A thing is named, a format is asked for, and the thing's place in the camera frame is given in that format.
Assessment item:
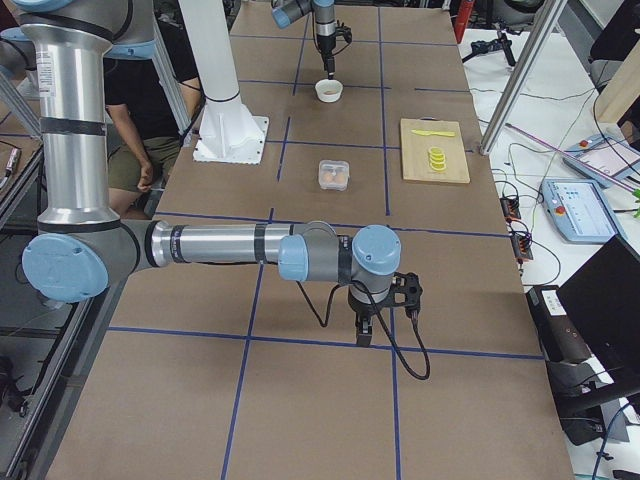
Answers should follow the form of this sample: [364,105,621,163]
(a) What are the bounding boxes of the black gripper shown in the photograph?
[317,33,335,80]
[348,294,398,347]

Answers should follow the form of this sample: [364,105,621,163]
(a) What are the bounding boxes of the white paper bowl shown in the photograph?
[315,79,343,103]

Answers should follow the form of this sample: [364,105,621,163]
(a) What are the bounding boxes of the clear plastic egg box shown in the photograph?
[318,159,350,191]

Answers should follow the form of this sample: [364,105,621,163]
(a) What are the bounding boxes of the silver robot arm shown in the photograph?
[272,0,338,80]
[19,1,409,346]

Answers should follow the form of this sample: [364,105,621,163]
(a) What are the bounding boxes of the yellow plastic knife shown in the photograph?
[411,129,456,138]

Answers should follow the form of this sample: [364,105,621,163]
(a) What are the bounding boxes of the wooden cutting board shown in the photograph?
[400,118,470,184]

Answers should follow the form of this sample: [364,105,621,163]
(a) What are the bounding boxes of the red cylinder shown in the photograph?
[453,0,475,44]

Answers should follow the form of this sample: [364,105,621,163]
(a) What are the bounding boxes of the yellow lemon slice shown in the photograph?
[428,147,447,172]

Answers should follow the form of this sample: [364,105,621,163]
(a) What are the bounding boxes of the black tripod stand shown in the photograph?
[462,28,516,67]

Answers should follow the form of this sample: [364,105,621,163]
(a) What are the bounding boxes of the seated person black shirt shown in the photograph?
[102,19,202,216]

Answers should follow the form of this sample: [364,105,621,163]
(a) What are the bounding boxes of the black computer monitor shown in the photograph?
[558,235,639,371]

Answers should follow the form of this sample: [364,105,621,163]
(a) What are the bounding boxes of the near teach pendant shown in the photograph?
[540,178,626,244]

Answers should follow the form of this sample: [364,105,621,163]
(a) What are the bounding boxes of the teach pendant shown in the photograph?
[563,134,639,188]
[540,178,626,244]

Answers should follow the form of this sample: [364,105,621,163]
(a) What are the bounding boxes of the far teach pendant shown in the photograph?
[563,134,639,188]

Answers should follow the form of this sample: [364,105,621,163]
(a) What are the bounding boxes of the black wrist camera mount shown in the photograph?
[389,272,423,323]

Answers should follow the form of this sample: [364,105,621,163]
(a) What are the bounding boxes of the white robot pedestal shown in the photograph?
[179,0,269,165]

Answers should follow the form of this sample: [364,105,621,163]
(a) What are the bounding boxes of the aluminium frame post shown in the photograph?
[479,0,567,155]

